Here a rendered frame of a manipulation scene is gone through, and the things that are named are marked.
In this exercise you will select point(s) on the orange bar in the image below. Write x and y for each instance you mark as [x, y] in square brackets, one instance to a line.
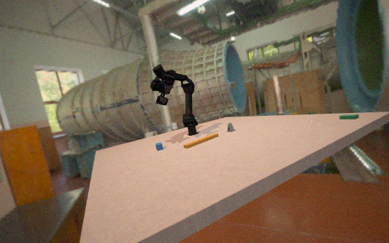
[194, 143]

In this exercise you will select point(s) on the small blue block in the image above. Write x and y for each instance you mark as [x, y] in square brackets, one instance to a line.
[159, 146]

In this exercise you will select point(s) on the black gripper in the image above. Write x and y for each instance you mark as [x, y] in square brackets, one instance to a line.
[166, 86]

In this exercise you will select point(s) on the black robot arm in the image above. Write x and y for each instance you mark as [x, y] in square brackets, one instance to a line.
[188, 88]

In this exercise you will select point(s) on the green flat bar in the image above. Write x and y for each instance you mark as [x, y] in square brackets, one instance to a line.
[349, 116]

